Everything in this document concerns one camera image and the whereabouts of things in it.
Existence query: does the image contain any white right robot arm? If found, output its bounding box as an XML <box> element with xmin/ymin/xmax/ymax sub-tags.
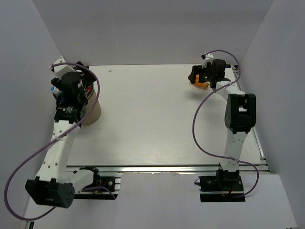
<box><xmin>188</xmin><ymin>59</ymin><xmax>256</xmax><ymax>190</ymax></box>

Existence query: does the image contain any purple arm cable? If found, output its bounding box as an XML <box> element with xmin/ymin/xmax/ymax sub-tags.
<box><xmin>3</xmin><ymin>62</ymin><xmax>117</xmax><ymax>220</ymax></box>
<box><xmin>192</xmin><ymin>49</ymin><xmax>260</xmax><ymax>198</ymax></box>

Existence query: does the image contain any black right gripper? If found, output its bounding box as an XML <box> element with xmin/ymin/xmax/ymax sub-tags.
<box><xmin>188</xmin><ymin>62</ymin><xmax>214</xmax><ymax>84</ymax></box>

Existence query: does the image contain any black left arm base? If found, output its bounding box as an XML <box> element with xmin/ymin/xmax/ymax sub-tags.
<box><xmin>74</xmin><ymin>166</ymin><xmax>119</xmax><ymax>200</ymax></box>

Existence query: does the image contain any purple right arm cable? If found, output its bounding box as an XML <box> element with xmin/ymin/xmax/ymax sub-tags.
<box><xmin>192</xmin><ymin>49</ymin><xmax>260</xmax><ymax>198</ymax></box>

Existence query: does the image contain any aluminium table front rail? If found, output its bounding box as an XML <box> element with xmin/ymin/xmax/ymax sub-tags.
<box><xmin>66</xmin><ymin>165</ymin><xmax>269</xmax><ymax>172</ymax></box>

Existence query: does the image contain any blue label bottle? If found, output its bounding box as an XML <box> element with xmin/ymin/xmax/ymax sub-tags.
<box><xmin>51</xmin><ymin>86</ymin><xmax>62</xmax><ymax>101</ymax></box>

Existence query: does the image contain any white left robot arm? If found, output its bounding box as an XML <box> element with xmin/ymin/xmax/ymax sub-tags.
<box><xmin>25</xmin><ymin>60</ymin><xmax>102</xmax><ymax>208</ymax></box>

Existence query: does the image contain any crushed red label bottle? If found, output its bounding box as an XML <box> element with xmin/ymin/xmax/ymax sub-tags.
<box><xmin>86</xmin><ymin>84</ymin><xmax>94</xmax><ymax>99</ymax></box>

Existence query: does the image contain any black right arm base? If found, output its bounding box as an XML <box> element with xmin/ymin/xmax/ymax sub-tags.
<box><xmin>194</xmin><ymin>169</ymin><xmax>245</xmax><ymax>203</ymax></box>

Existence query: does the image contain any brown cardboard cylinder bin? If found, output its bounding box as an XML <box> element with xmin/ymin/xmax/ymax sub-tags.
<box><xmin>54</xmin><ymin>86</ymin><xmax>102</xmax><ymax>125</ymax></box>

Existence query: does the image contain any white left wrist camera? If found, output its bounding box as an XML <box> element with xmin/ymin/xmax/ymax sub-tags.
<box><xmin>49</xmin><ymin>55</ymin><xmax>75</xmax><ymax>79</ymax></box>

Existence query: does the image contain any orange juice bottle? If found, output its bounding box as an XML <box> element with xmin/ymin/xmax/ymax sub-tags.
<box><xmin>191</xmin><ymin>74</ymin><xmax>209</xmax><ymax>90</ymax></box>

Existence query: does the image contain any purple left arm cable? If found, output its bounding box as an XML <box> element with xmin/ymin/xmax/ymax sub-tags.
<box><xmin>3</xmin><ymin>62</ymin><xmax>117</xmax><ymax>220</ymax></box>

